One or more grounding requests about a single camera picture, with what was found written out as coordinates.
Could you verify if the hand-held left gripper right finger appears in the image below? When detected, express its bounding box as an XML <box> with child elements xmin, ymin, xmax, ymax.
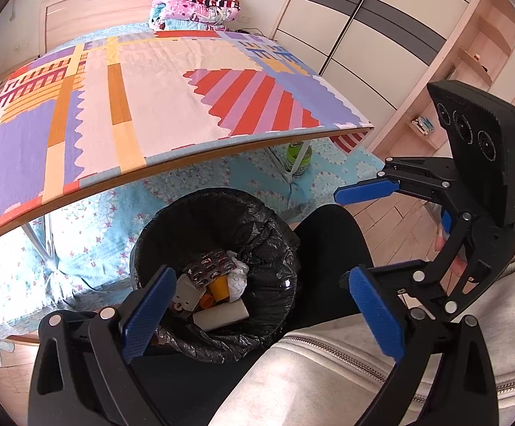
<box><xmin>348</xmin><ymin>265</ymin><xmax>500</xmax><ymax>426</ymax></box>

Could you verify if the person's right hand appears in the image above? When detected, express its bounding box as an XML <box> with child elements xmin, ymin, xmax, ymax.
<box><xmin>434</xmin><ymin>226</ymin><xmax>478</xmax><ymax>284</ymax></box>

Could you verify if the white cardboard tube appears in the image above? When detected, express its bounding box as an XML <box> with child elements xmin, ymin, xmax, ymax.
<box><xmin>192</xmin><ymin>297</ymin><xmax>247</xmax><ymax>331</ymax></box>

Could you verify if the blue white box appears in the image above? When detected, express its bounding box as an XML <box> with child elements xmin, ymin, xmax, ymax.
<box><xmin>410</xmin><ymin>115</ymin><xmax>436</xmax><ymax>136</ymax></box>

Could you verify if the yellow tape roll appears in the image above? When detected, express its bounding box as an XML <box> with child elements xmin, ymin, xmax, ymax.
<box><xmin>208</xmin><ymin>276</ymin><xmax>230</xmax><ymax>301</ymax></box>

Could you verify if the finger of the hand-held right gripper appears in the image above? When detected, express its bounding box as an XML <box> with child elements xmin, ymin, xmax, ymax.
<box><xmin>334</xmin><ymin>156</ymin><xmax>463</xmax><ymax>214</ymax></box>
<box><xmin>363</xmin><ymin>217</ymin><xmax>481</xmax><ymax>321</ymax></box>

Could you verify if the green bottle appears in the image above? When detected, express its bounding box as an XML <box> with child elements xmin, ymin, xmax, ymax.
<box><xmin>285</xmin><ymin>141</ymin><xmax>314</xmax><ymax>177</ymax></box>

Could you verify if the light grey zip jacket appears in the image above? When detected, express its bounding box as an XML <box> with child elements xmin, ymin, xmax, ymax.
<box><xmin>206</xmin><ymin>271</ymin><xmax>515</xmax><ymax>426</ymax></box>

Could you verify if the silver blister pack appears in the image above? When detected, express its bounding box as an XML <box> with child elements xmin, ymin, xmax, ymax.
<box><xmin>182</xmin><ymin>250</ymin><xmax>236</xmax><ymax>285</ymax></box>

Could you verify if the blue patterned bed sheet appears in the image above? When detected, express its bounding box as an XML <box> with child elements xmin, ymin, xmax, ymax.
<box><xmin>0</xmin><ymin>20</ymin><xmax>387</xmax><ymax>367</ymax></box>

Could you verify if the pink floral folded quilt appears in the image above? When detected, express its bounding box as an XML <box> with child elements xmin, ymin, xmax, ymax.
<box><xmin>149</xmin><ymin>0</ymin><xmax>240</xmax><ymax>32</ymax></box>

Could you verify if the white tissue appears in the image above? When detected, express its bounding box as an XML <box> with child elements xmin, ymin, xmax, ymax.
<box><xmin>226</xmin><ymin>252</ymin><xmax>250</xmax><ymax>303</ymax></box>

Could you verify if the black bagged trash bin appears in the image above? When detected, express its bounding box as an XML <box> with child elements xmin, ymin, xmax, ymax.
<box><xmin>129</xmin><ymin>187</ymin><xmax>301</xmax><ymax>363</ymax></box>

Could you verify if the wooden shelf unit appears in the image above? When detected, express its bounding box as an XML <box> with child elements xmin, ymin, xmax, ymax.
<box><xmin>368</xmin><ymin>0</ymin><xmax>515</xmax><ymax>160</ymax></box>

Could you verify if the white grey sliding wardrobe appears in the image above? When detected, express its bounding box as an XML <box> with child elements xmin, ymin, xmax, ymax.
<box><xmin>271</xmin><ymin>0</ymin><xmax>493</xmax><ymax>111</ymax></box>

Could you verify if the colourful patterned table cover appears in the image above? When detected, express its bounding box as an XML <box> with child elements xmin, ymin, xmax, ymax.
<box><xmin>0</xmin><ymin>31</ymin><xmax>374</xmax><ymax>284</ymax></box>

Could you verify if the wooden bed headboard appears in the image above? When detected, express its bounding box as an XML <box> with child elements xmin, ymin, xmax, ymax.
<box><xmin>40</xmin><ymin>0</ymin><xmax>170</xmax><ymax>54</ymax></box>

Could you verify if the white foam box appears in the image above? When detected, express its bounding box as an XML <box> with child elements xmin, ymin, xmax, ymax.
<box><xmin>169</xmin><ymin>274</ymin><xmax>206</xmax><ymax>318</ymax></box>

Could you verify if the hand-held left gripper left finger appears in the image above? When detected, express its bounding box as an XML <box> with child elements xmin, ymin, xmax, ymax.
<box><xmin>27</xmin><ymin>265</ymin><xmax>177</xmax><ymax>426</ymax></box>

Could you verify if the wooden folding table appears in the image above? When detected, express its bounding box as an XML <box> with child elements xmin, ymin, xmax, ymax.
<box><xmin>0</xmin><ymin>125</ymin><xmax>374</xmax><ymax>276</ymax></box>

